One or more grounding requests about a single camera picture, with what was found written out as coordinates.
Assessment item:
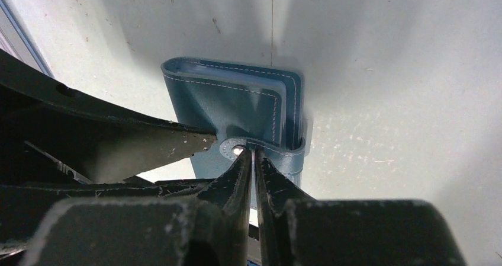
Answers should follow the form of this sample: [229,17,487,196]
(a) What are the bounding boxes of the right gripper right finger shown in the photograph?
[254,150,466,265]

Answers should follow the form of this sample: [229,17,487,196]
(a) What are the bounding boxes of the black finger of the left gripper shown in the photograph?
[1,52,216,184]

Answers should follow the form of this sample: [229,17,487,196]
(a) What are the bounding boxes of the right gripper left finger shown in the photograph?
[21,150,252,265]

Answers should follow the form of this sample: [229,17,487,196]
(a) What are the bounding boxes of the blue leather card holder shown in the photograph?
[161,57,305,185]

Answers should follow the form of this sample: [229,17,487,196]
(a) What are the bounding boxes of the clear plastic card box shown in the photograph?
[1,0,54,79]

